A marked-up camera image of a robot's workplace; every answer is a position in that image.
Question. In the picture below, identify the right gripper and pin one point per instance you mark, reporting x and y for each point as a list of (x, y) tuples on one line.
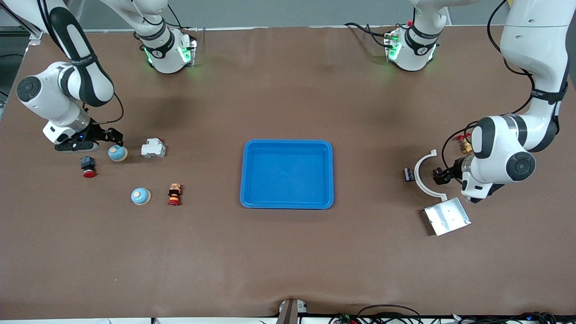
[(96, 132)]

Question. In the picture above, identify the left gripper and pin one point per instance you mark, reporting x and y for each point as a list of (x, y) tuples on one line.
[(452, 172)]

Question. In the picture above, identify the dark brown electrolytic capacitor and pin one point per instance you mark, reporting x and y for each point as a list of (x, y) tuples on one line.
[(437, 173)]

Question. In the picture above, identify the blue bell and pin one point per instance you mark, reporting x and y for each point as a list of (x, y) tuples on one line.
[(118, 155), (141, 196)]

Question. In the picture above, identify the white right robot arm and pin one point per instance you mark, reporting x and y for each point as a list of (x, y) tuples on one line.
[(85, 81)]

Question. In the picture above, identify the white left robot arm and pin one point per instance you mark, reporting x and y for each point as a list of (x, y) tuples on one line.
[(535, 40)]

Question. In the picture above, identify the blue plastic tray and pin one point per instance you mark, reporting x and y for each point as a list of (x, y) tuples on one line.
[(288, 180)]

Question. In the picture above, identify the black red emergency button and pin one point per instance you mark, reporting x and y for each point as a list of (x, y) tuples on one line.
[(87, 164)]

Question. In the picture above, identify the aluminium plate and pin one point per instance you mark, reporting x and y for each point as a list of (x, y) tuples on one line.
[(447, 217)]

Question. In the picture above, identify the white circuit breaker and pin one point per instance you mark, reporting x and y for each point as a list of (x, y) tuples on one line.
[(153, 150)]

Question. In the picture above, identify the orange red push button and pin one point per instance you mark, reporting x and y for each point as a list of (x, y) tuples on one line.
[(174, 193)]

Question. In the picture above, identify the brown table cover sheet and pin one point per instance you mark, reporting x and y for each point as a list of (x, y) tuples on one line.
[(288, 252)]

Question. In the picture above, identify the white curved bracket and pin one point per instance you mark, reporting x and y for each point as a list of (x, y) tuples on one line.
[(416, 175)]

